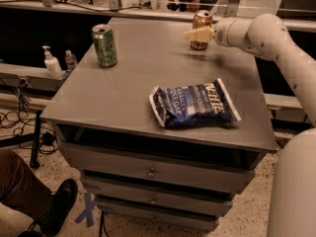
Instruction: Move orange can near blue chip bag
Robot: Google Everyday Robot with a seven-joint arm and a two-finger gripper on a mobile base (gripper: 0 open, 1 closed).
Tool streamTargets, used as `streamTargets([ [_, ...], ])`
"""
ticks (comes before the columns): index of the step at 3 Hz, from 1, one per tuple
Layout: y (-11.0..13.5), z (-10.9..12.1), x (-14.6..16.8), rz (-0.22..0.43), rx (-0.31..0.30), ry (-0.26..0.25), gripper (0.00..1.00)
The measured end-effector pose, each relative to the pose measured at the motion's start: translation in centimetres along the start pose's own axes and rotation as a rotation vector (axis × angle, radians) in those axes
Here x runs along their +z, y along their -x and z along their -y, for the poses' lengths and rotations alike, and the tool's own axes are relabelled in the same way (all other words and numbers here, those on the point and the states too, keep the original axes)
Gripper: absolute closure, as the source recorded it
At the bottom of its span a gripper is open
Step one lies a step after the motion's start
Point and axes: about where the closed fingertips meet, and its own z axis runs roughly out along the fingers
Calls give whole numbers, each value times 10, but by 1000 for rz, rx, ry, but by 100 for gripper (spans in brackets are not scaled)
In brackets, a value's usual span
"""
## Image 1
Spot small clear bottle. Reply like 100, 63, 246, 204
65, 50, 78, 71

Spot orange soda can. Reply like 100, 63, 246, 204
191, 10, 212, 50

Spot grey drawer cabinet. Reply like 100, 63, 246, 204
42, 18, 277, 230

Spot blue chip bag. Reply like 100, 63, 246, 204
149, 78, 241, 127

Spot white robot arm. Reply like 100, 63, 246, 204
186, 14, 316, 237

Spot black floor cables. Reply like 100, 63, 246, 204
0, 77, 60, 156

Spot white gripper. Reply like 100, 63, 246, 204
185, 17, 252, 47

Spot white pump bottle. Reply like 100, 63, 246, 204
42, 45, 62, 79

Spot green soda can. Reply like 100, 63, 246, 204
92, 24, 118, 68

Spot brown trouser leg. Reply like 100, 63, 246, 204
0, 149, 52, 220

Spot black shoe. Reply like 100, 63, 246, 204
38, 179, 78, 237

